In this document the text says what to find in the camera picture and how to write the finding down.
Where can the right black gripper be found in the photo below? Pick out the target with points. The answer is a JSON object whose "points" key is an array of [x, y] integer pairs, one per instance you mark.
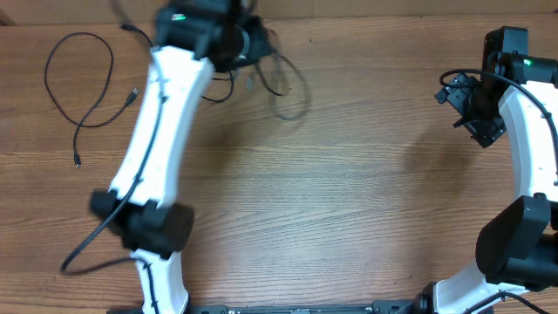
{"points": [[486, 130]]}

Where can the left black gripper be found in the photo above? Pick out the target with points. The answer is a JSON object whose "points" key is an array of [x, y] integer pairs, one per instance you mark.
{"points": [[255, 28]]}

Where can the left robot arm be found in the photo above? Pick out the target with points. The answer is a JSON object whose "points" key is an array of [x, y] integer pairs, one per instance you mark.
{"points": [[193, 41]]}

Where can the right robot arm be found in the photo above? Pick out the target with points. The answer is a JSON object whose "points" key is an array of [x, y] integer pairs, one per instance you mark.
{"points": [[513, 94]]}

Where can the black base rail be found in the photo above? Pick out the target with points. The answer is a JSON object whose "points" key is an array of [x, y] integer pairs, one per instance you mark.
{"points": [[283, 309]]}

